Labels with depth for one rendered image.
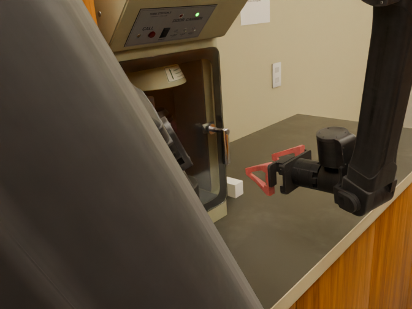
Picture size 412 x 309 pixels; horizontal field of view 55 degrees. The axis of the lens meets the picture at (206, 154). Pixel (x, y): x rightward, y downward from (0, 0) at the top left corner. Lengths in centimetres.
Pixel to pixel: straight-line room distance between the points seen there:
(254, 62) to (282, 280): 116
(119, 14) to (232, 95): 108
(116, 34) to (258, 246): 57
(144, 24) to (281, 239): 58
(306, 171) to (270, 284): 24
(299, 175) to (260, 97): 110
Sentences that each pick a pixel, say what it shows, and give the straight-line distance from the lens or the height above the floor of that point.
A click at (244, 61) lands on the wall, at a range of 176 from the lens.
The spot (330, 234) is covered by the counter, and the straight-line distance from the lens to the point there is 102.
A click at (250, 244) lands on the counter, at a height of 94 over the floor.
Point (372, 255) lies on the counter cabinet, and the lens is 136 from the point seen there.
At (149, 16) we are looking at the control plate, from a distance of 72.
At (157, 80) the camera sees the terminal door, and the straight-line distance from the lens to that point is 83.
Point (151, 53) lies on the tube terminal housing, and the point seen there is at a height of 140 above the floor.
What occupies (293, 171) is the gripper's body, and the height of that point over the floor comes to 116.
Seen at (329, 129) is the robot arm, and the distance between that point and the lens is 76.
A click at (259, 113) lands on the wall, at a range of 188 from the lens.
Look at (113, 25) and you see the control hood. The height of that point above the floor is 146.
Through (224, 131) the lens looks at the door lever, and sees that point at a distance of 92.
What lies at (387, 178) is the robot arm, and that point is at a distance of 71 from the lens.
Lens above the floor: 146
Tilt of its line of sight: 20 degrees down
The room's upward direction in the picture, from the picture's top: 4 degrees counter-clockwise
